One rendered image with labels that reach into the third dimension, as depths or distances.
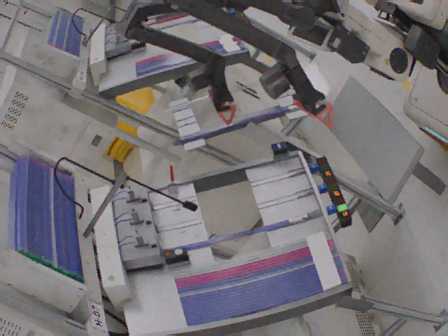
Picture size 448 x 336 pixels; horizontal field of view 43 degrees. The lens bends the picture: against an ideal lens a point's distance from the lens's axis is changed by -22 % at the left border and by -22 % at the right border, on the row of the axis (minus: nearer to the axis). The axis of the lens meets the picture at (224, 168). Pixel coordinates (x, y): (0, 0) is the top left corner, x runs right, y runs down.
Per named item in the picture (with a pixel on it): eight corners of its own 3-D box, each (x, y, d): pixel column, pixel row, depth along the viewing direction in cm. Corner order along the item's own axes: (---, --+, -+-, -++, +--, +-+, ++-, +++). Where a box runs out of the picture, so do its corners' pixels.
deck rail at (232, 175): (301, 163, 248) (299, 149, 244) (302, 166, 247) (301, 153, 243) (108, 210, 244) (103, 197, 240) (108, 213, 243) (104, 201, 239)
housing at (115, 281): (118, 213, 243) (109, 184, 234) (138, 309, 206) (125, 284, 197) (100, 217, 243) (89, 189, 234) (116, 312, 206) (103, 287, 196)
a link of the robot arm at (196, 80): (224, 58, 223) (212, 48, 229) (192, 70, 220) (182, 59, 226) (228, 85, 231) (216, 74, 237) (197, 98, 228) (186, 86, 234)
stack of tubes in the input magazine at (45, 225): (74, 177, 227) (21, 150, 214) (84, 280, 188) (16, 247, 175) (61, 201, 232) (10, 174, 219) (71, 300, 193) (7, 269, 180)
